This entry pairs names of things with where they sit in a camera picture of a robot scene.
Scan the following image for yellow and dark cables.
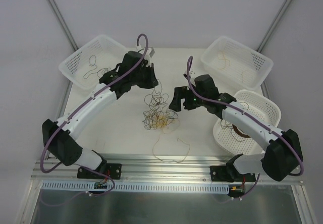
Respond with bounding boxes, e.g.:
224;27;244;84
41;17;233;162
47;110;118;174
141;80;181;134

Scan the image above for yellow cable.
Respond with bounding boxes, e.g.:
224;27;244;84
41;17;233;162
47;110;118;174
152;130;191;163

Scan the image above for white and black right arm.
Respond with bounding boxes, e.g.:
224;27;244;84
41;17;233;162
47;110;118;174
169;73;304;182

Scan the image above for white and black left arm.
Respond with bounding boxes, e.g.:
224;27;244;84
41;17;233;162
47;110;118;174
42;48;158;178

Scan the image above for white basket far right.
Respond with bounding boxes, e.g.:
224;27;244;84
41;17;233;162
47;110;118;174
200;36;274;91

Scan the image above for white basket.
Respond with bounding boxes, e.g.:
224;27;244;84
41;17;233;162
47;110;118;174
59;35;128;90
213;90;281;156
200;36;274;91

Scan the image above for white basket far left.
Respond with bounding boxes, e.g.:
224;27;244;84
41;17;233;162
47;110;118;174
59;35;128;90

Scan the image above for white basket near right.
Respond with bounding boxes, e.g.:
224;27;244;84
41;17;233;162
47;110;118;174
213;90;281;156

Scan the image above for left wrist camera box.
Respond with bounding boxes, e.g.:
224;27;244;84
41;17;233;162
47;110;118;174
136;45;155;67

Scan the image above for orange cable in right basket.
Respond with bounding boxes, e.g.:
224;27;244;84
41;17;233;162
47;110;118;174
217;51;250;83

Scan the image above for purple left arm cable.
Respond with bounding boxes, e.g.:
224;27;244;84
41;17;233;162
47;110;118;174
40;33;149;175

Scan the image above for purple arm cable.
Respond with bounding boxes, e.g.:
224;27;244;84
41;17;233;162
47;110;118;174
186;55;305;176
40;33;149;175

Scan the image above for dark cable in left basket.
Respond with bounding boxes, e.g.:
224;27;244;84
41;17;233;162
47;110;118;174
83;54;112;79

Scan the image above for brown cable coil in basket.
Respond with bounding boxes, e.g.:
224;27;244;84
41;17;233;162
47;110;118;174
220;102;253;143

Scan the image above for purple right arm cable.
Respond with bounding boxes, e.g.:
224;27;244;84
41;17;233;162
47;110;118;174
186;55;305;176

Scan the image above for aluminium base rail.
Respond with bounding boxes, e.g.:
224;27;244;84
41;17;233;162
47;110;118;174
31;153;303;186

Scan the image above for white slotted cable duct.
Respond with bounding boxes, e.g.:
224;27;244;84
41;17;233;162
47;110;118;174
41;181;229;195

